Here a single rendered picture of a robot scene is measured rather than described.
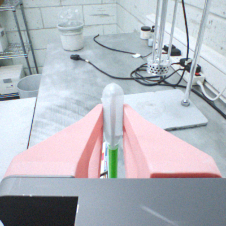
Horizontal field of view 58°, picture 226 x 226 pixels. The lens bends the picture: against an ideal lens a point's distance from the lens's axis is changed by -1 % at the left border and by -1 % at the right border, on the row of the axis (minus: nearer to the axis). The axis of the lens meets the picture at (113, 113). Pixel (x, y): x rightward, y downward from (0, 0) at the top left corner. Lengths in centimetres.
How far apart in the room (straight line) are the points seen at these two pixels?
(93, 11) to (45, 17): 54
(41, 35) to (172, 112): 217
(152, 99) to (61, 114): 31
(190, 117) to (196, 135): 7
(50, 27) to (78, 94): 190
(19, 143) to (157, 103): 44
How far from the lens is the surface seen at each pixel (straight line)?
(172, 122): 63
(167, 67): 59
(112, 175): 16
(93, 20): 260
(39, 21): 260
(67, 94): 78
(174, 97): 75
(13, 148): 61
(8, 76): 247
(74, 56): 105
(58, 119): 66
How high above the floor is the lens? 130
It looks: 37 degrees down
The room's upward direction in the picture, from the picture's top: 1 degrees counter-clockwise
